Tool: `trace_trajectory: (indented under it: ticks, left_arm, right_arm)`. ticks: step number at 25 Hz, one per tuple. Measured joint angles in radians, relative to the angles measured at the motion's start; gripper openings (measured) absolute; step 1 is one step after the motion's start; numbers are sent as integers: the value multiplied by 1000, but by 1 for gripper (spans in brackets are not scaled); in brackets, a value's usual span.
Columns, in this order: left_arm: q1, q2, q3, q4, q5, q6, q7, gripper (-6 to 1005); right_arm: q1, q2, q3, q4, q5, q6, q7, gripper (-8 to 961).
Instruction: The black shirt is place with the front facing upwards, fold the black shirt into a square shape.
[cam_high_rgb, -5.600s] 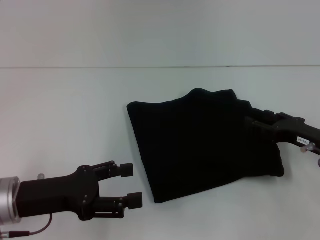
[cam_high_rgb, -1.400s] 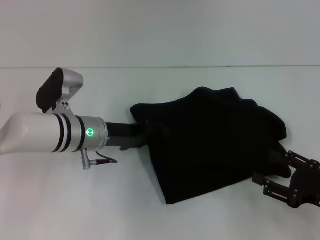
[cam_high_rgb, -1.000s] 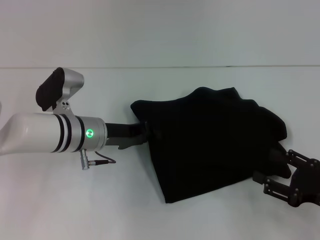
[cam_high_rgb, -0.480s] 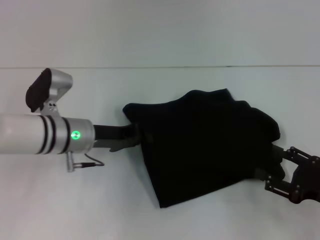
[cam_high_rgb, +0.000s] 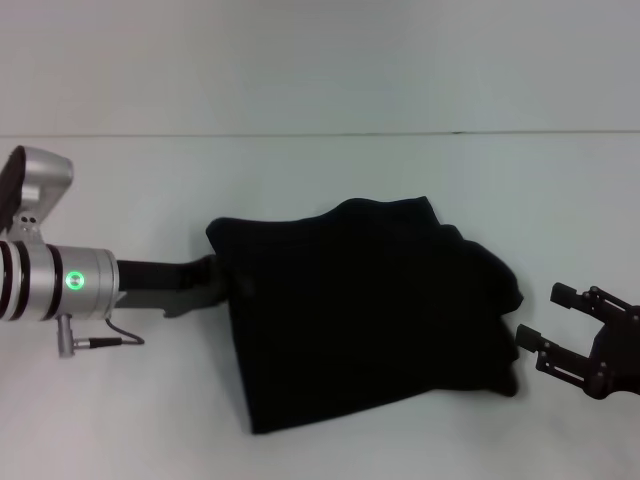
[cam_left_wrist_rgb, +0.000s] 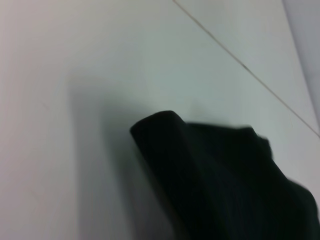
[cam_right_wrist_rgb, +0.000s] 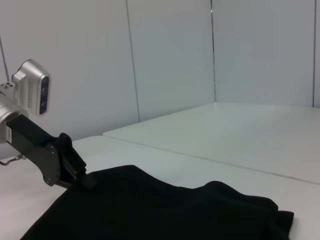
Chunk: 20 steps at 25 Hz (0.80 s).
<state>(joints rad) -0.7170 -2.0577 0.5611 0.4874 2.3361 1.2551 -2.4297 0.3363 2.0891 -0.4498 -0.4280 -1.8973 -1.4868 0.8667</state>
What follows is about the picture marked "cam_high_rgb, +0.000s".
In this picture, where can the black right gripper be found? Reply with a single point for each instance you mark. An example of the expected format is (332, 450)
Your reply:
(617, 360)

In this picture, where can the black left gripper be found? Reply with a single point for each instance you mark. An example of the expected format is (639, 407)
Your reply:
(165, 285)

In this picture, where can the black t-shirt with FREE print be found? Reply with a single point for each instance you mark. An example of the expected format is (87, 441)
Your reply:
(360, 310)

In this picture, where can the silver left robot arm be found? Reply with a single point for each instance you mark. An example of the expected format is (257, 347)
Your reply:
(55, 282)

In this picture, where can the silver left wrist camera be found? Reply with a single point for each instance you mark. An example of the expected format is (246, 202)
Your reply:
(35, 190)

